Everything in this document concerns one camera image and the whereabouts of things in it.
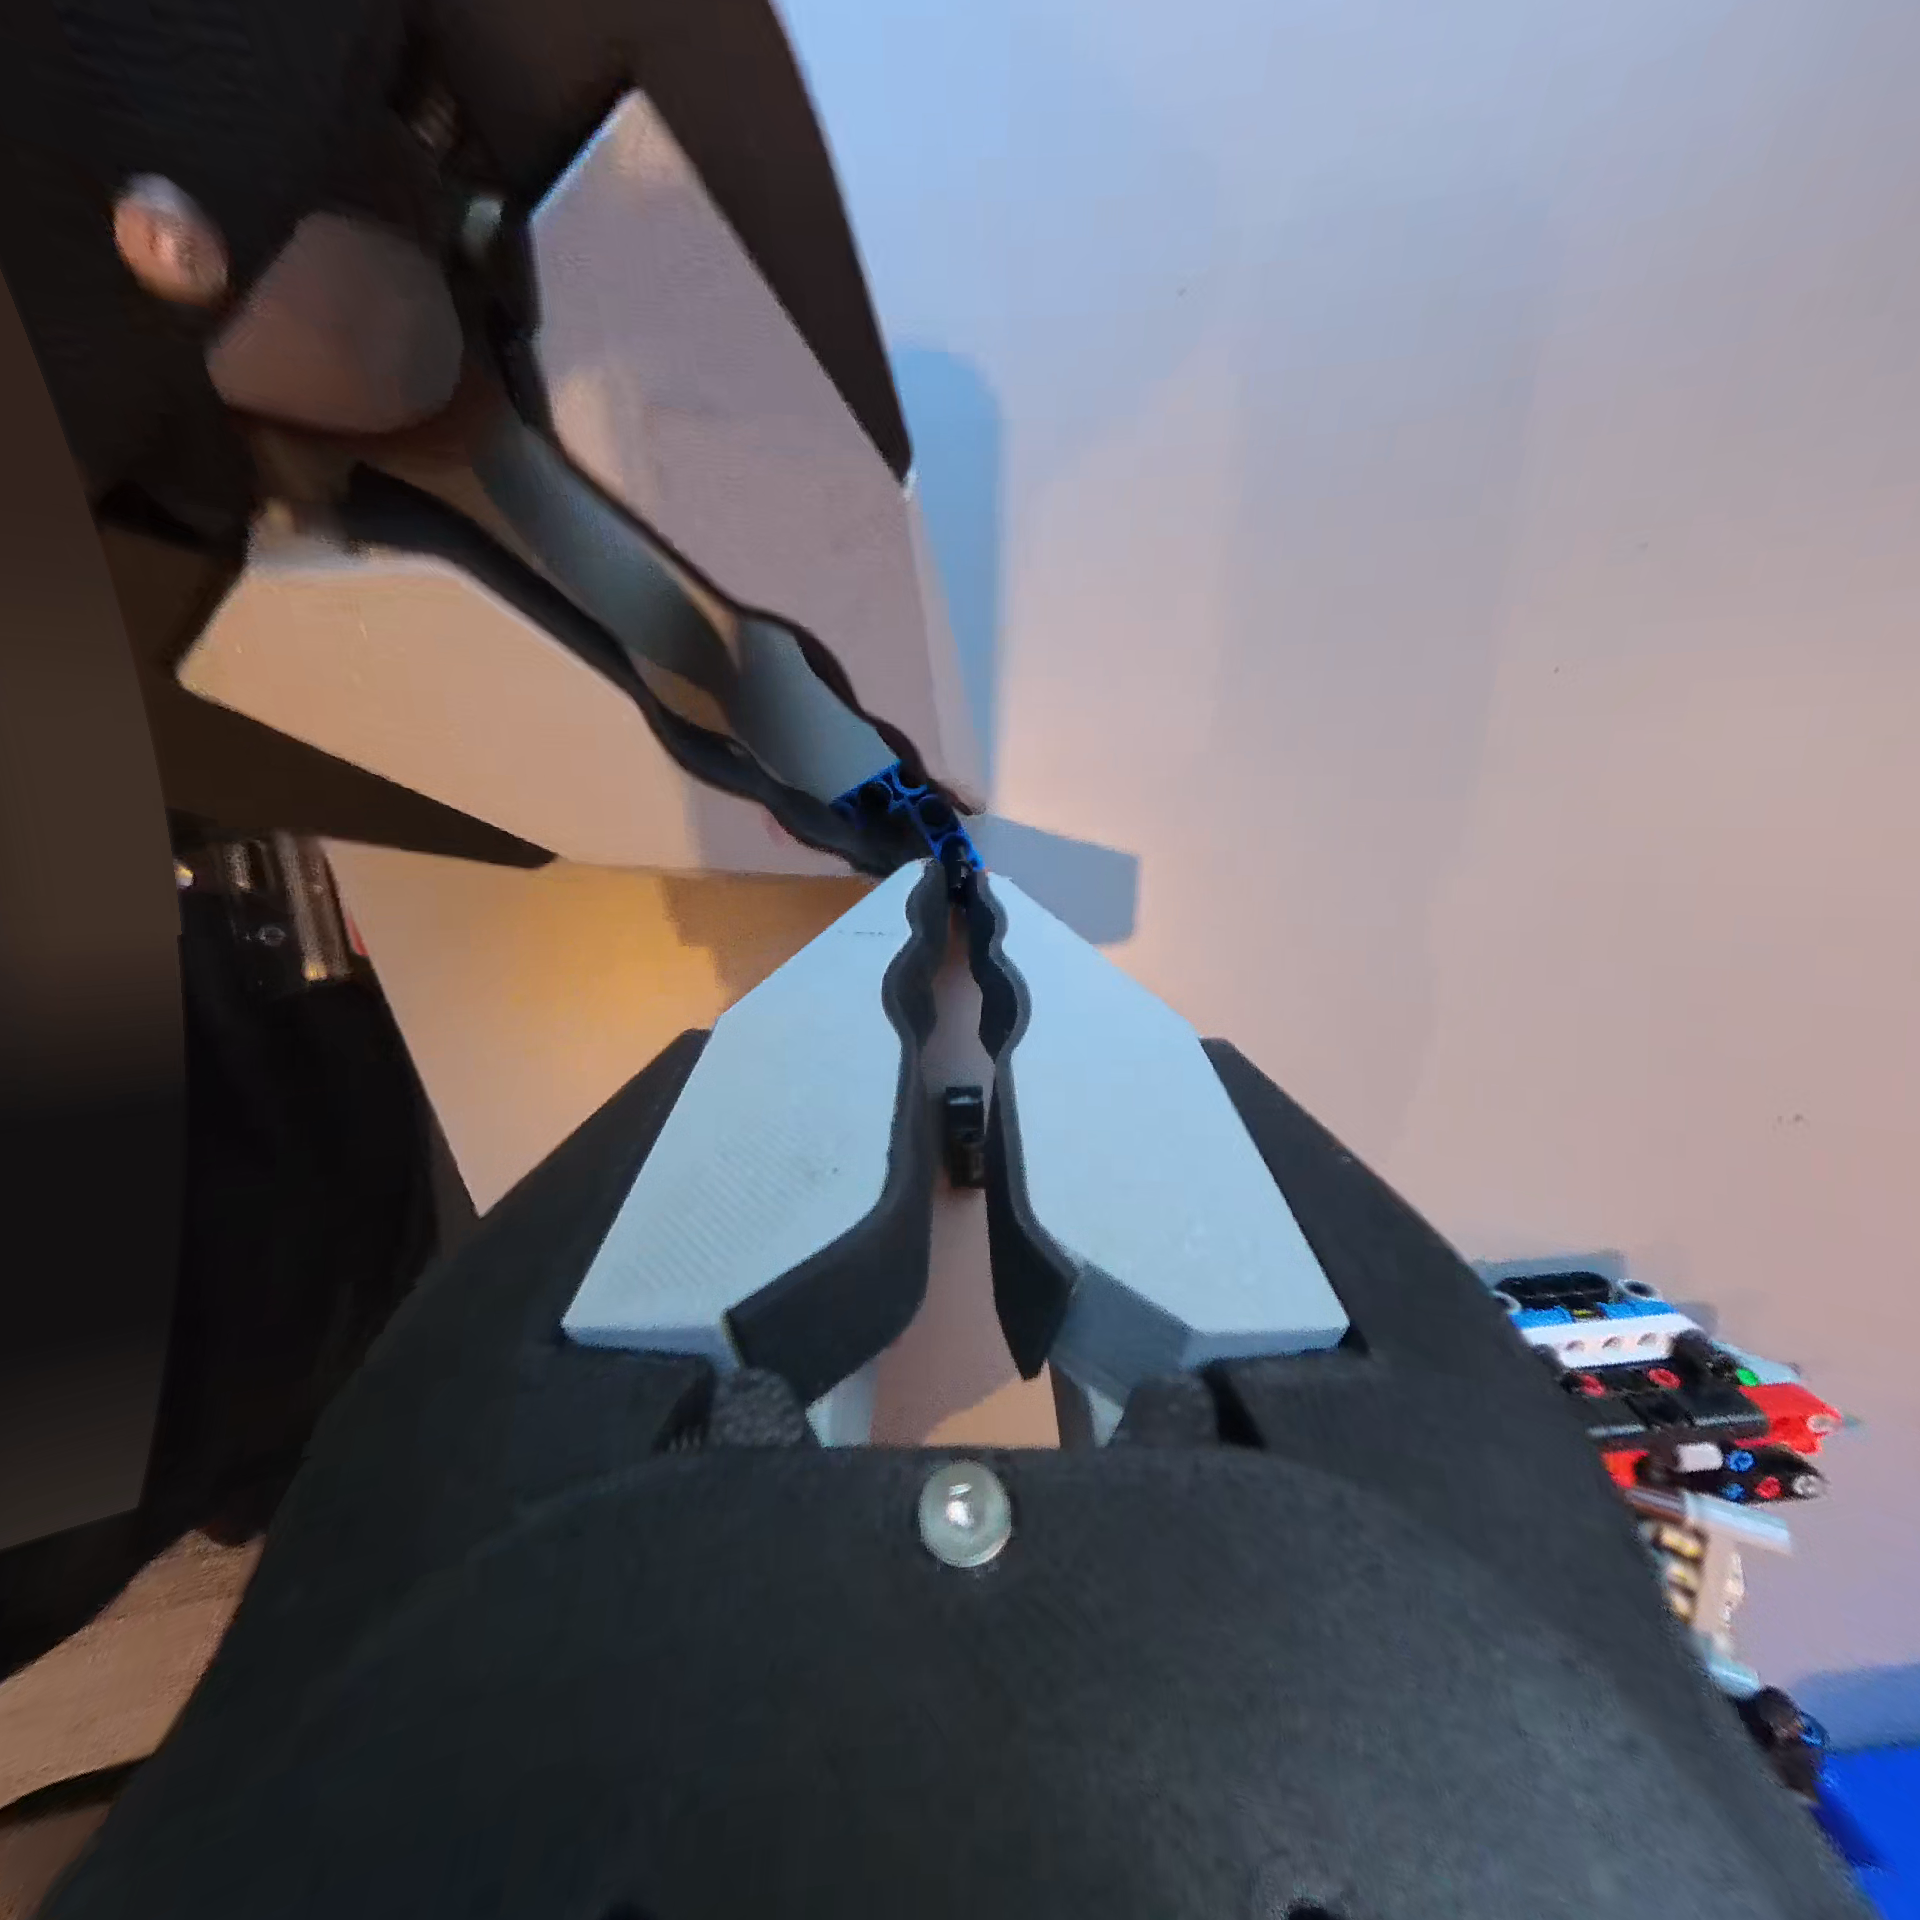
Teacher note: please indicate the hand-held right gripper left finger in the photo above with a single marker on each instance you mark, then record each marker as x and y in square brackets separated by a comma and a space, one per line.
[755, 1171]

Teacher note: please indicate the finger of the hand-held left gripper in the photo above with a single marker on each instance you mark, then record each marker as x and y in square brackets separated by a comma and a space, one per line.
[421, 694]
[723, 390]

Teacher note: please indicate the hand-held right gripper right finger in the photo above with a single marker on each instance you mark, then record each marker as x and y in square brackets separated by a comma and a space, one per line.
[1154, 1171]

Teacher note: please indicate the small black toy connector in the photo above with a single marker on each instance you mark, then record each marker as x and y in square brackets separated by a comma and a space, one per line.
[961, 1131]

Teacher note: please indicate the small black toy pin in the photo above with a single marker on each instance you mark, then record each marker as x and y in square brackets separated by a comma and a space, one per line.
[957, 891]

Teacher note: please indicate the blue L-shaped toy beam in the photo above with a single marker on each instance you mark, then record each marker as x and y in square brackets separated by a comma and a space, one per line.
[903, 793]

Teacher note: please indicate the partly built toy car chassis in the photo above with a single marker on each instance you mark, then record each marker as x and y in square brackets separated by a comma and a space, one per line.
[1651, 1397]

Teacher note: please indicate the blue plastic bin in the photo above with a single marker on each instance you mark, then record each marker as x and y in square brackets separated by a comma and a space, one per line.
[1876, 1828]

